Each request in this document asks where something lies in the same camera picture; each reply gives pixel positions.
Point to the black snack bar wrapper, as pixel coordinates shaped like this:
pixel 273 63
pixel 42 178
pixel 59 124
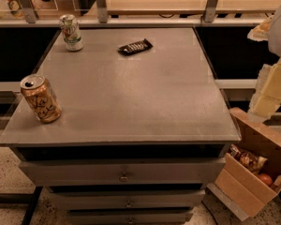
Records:
pixel 135 47

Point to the bottom grey drawer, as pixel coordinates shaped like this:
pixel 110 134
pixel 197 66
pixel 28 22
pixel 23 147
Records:
pixel 130 217

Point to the green and white soda can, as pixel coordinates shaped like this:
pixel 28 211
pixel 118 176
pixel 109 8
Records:
pixel 71 32

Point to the brown snack bag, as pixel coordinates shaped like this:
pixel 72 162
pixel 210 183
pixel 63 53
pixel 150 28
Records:
pixel 254 163

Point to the orange LaCroix soda can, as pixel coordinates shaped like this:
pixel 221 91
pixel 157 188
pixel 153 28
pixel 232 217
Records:
pixel 40 97

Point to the orange bottle behind glass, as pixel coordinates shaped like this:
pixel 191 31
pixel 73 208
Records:
pixel 15 8

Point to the top grey drawer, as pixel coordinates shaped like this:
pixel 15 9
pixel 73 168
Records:
pixel 123 172

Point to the middle grey drawer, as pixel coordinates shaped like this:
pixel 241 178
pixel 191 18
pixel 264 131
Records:
pixel 128 199

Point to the red apple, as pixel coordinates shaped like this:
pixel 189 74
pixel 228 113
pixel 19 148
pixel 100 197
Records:
pixel 265 178

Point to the grey drawer cabinet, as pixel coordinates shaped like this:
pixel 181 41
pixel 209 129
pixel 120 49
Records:
pixel 159 104

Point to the open cardboard box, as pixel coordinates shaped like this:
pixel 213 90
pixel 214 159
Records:
pixel 251 177

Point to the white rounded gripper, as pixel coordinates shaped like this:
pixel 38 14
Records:
pixel 280 32

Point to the wooden shelf with railing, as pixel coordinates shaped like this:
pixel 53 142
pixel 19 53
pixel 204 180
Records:
pixel 46 13

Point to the grey drawer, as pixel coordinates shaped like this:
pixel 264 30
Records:
pixel 128 199
pixel 123 172
pixel 130 217

